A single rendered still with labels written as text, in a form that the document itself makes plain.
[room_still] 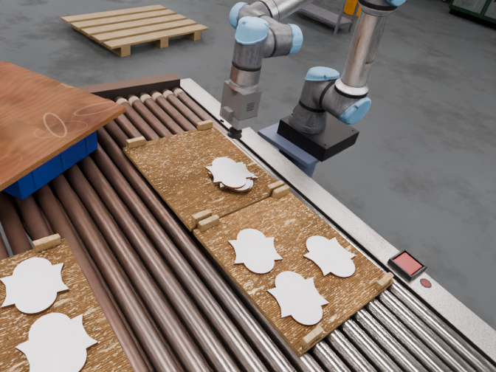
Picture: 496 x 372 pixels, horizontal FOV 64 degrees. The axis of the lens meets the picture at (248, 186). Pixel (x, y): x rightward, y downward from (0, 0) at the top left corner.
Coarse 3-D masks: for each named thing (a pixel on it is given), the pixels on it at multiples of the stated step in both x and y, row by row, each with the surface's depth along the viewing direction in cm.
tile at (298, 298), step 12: (288, 276) 96; (300, 276) 97; (276, 288) 93; (288, 288) 93; (300, 288) 94; (312, 288) 94; (276, 300) 91; (288, 300) 91; (300, 300) 91; (312, 300) 92; (324, 300) 92; (288, 312) 88; (300, 312) 89; (312, 312) 89; (300, 324) 87; (312, 324) 87
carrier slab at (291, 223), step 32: (224, 224) 107; (256, 224) 109; (288, 224) 111; (320, 224) 113; (224, 256) 99; (288, 256) 102; (256, 288) 93; (320, 288) 96; (352, 288) 97; (384, 288) 99; (288, 320) 87; (320, 320) 89
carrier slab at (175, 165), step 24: (168, 144) 132; (192, 144) 134; (216, 144) 137; (144, 168) 120; (168, 168) 122; (192, 168) 124; (168, 192) 114; (192, 192) 115; (216, 192) 117; (240, 192) 119; (264, 192) 121
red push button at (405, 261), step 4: (404, 252) 111; (400, 256) 110; (404, 256) 110; (408, 256) 110; (396, 260) 108; (400, 260) 109; (404, 260) 109; (408, 260) 109; (412, 260) 109; (400, 264) 107; (404, 264) 108; (408, 264) 108; (412, 264) 108; (416, 264) 108; (404, 268) 107; (408, 268) 107; (412, 268) 107; (416, 268) 107; (420, 268) 108; (408, 272) 106; (412, 272) 106
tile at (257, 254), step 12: (240, 240) 103; (252, 240) 103; (264, 240) 104; (240, 252) 99; (252, 252) 100; (264, 252) 101; (276, 252) 101; (240, 264) 97; (252, 264) 97; (264, 264) 98
